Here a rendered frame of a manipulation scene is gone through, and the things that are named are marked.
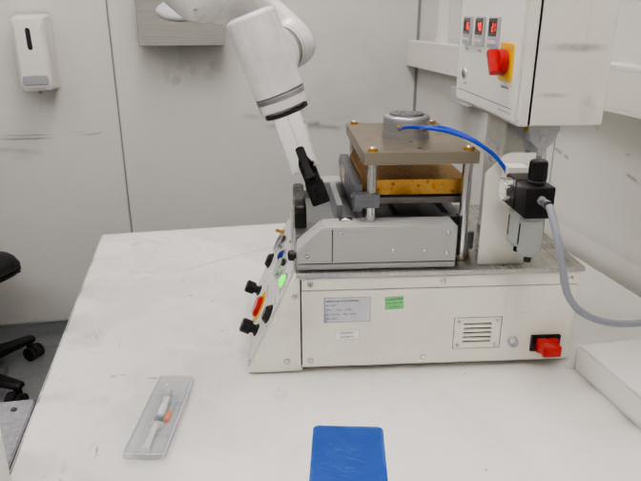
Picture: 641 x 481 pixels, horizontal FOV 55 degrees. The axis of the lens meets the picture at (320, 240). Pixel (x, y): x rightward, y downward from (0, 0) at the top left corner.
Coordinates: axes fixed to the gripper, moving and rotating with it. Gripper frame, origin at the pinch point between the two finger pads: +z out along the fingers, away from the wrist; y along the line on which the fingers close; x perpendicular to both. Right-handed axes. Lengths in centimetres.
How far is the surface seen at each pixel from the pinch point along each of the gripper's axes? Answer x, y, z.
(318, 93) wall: 8, -150, 3
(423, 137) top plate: 19.9, 3.1, -3.4
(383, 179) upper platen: 11.0, 10.1, -1.0
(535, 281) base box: 28.2, 16.9, 21.5
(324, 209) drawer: 0.0, -3.1, 4.4
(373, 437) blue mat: -3.5, 33.9, 26.5
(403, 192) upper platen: 13.4, 10.1, 2.1
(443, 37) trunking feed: 57, -125, -3
